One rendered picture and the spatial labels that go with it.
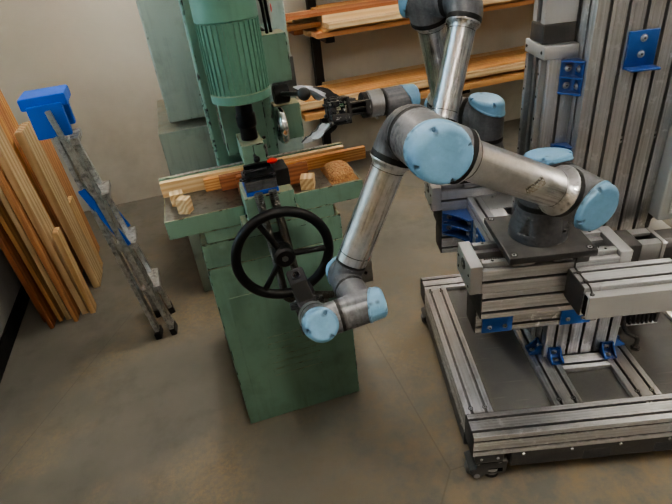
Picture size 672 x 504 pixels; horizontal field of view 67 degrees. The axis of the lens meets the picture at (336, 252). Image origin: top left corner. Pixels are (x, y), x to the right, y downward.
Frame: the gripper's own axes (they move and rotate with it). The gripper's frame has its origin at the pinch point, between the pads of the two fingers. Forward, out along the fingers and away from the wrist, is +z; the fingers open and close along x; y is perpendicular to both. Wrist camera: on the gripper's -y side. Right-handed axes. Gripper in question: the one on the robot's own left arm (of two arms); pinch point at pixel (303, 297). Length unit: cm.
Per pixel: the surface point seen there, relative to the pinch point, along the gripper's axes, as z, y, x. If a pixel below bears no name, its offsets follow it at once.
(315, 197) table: 12.8, -26.5, 13.0
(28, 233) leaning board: 110, -51, -106
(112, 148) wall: 241, -109, -86
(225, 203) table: 13.6, -32.2, -13.4
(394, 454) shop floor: 28, 66, 16
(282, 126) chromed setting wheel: 26, -52, 11
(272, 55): 25, -74, 14
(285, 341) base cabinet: 36.4, 17.9, -8.6
